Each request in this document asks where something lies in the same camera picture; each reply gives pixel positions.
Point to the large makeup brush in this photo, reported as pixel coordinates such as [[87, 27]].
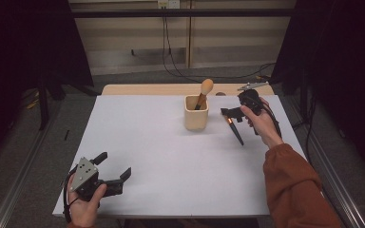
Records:
[[206, 86]]

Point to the black horizontal bar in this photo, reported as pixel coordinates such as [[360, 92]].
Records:
[[183, 13]]

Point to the small makeup brush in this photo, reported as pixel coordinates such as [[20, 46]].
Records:
[[237, 134]]

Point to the person's left hand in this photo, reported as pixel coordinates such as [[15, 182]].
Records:
[[84, 210]]

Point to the person's right hand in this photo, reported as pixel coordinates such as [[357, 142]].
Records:
[[264, 125]]

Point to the dark round table grommet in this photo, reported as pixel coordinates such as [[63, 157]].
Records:
[[220, 94]]

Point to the white table cover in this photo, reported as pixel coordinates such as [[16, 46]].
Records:
[[171, 164]]

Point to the vertical wooden wall post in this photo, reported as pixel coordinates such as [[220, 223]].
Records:
[[189, 34]]

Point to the black curtain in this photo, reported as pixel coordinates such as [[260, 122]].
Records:
[[25, 47], [345, 63]]

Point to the white wall outlet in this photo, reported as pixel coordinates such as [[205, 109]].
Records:
[[168, 3]]

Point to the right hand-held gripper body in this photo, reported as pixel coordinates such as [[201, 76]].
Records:
[[249, 96]]

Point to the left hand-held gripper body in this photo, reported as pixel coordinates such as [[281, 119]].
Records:
[[84, 173]]

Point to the aluminium floor rail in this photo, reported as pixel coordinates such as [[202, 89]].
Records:
[[15, 186], [345, 196]]

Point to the small black floor object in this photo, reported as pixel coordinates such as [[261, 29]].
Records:
[[66, 135]]

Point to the beige square cup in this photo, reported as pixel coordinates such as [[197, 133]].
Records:
[[196, 122]]

